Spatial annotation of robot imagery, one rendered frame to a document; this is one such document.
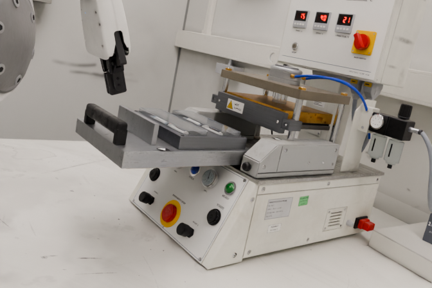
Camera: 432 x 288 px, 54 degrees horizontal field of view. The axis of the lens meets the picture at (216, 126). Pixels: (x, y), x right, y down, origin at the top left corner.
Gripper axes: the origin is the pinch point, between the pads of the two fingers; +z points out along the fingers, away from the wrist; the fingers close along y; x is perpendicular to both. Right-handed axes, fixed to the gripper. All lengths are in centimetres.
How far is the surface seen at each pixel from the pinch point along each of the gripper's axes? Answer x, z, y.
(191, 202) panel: 10.6, 28.5, 3.9
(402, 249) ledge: 52, 47, 29
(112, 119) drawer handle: -3.4, 4.9, 4.8
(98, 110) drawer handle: -3.6, 4.9, -1.5
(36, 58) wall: 19, 23, -153
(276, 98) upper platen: 39.7, 13.3, -0.2
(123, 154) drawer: -4.9, 8.9, 11.0
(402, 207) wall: 83, 59, 11
